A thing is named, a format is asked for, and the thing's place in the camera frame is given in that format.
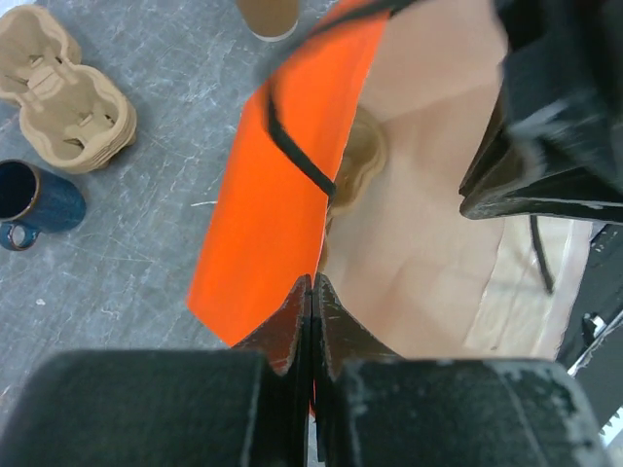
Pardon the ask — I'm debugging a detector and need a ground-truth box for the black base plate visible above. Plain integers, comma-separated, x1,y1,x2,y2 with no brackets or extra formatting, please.
557,224,622,368

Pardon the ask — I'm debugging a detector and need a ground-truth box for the cardboard cup carrier stack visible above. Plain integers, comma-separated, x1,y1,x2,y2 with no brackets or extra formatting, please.
1,5,137,174

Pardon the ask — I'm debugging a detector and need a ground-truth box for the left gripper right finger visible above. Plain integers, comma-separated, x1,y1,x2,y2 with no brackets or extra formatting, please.
313,275,612,466

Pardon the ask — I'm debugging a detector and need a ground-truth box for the aluminium cable duct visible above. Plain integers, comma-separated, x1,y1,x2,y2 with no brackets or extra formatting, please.
568,312,622,447

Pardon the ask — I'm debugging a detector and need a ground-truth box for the dark blue mug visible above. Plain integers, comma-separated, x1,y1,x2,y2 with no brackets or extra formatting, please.
1,160,87,251

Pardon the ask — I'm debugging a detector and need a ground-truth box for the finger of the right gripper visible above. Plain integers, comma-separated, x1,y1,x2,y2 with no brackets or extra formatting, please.
459,1,622,224

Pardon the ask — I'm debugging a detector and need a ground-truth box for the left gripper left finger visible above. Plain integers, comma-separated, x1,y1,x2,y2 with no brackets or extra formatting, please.
1,276,312,466

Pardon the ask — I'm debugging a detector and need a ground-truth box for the orange paper bag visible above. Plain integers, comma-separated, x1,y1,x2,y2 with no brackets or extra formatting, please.
188,1,592,359

